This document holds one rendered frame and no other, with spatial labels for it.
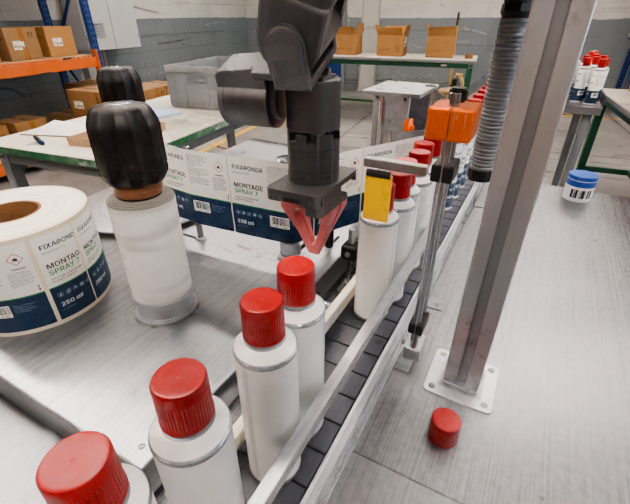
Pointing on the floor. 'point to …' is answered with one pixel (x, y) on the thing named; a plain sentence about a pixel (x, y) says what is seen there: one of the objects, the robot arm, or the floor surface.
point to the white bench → (15, 168)
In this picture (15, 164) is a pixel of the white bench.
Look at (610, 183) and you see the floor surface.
